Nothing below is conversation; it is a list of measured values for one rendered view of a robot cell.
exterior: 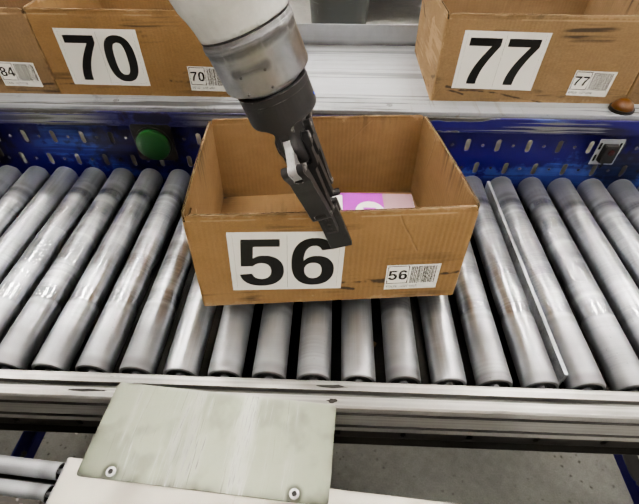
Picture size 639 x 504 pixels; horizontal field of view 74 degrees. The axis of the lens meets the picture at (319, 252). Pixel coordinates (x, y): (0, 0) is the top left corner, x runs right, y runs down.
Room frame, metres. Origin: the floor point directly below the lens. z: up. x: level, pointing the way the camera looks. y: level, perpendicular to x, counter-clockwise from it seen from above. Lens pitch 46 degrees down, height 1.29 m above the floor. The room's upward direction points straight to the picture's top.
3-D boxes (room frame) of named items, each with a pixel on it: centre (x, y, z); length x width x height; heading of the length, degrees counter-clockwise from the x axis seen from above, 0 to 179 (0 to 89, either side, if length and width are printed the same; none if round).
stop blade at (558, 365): (0.53, -0.36, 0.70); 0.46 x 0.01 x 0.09; 178
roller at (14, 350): (0.56, 0.45, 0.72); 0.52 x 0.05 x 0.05; 178
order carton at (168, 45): (1.01, 0.35, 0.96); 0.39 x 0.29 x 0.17; 88
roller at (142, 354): (0.55, 0.26, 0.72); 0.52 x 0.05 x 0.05; 178
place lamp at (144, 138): (0.79, 0.35, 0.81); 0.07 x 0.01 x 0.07; 88
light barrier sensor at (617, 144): (0.76, -0.60, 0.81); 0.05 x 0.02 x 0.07; 88
